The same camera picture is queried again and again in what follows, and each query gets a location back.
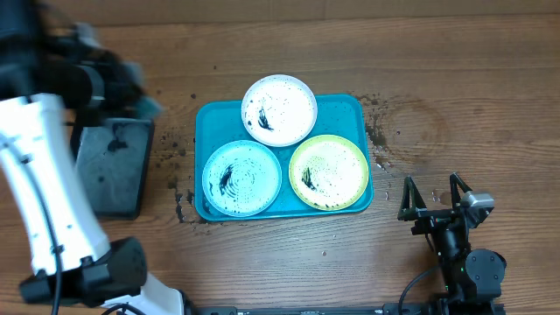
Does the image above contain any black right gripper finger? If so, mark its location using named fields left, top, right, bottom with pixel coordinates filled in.
left=401, top=176, right=427, bottom=210
left=450, top=172, right=472, bottom=207

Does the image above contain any teal grey sponge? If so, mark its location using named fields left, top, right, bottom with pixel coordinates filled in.
left=125, top=62, right=164, bottom=120

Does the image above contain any white speckled plate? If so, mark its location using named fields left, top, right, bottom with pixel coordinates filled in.
left=241, top=74, right=319, bottom=147

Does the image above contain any light blue speckled plate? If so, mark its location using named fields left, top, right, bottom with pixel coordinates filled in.
left=202, top=140, right=283, bottom=218

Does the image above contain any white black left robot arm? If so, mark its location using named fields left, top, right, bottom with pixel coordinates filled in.
left=1, top=1, right=191, bottom=314

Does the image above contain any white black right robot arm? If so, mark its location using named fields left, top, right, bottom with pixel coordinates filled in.
left=396, top=173, right=507, bottom=314

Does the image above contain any teal plastic tray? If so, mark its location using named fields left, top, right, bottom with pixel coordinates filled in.
left=193, top=94, right=369, bottom=222

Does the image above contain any black rectangular water bin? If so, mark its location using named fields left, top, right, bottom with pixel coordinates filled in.
left=70, top=118, right=154, bottom=221

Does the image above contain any yellow green speckled plate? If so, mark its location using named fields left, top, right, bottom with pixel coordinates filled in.
left=288, top=135, right=370, bottom=212

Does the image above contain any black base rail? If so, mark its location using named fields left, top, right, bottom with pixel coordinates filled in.
left=185, top=303, right=507, bottom=315

